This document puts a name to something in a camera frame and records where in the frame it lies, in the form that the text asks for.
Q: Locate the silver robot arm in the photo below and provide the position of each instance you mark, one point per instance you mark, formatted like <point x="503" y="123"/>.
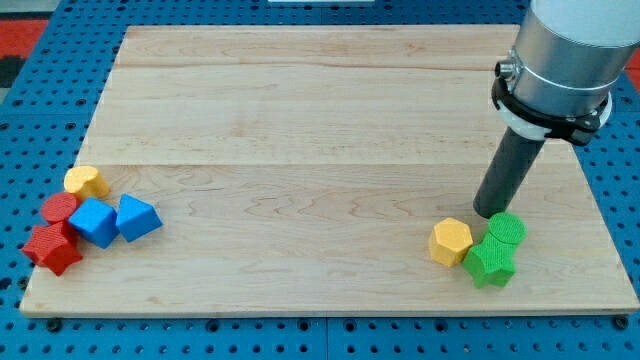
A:
<point x="557" y="77"/>

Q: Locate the yellow hexagon block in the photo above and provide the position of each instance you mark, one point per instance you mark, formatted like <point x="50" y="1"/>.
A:
<point x="449" y="242"/>

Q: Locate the green star block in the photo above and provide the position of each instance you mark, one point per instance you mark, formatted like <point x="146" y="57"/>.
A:
<point x="490" y="262"/>

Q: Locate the red star block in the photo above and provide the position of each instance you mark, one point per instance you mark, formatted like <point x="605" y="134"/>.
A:
<point x="53" y="247"/>

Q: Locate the light wooden board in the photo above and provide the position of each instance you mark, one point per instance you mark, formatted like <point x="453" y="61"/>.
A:
<point x="299" y="171"/>

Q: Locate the blue triangular block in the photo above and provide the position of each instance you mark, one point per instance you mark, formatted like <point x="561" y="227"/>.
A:
<point x="136" y="218"/>

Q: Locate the green cylinder block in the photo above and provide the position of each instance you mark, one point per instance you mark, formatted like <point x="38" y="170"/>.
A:
<point x="507" y="228"/>

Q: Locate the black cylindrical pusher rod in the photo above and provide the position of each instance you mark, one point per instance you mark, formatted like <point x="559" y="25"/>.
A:
<point x="509" y="166"/>

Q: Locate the blue cube block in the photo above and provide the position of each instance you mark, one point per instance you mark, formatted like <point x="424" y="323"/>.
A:
<point x="95" y="221"/>

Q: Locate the yellow heart block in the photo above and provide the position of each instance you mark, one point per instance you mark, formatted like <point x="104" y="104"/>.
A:
<point x="85" y="182"/>

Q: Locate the red cylinder block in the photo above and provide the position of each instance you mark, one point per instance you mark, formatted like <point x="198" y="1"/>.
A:
<point x="59" y="207"/>

